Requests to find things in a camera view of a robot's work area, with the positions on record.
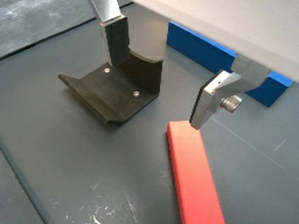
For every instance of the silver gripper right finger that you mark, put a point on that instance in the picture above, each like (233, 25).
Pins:
(219, 91)

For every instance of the blue foam shape board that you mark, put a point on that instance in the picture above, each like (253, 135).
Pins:
(215, 57)

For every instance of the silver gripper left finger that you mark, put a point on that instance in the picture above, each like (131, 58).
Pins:
(113, 27)

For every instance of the red rectangular block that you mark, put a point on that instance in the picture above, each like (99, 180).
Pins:
(199, 202)

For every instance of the black curved fixture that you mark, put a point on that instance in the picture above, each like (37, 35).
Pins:
(116, 91)

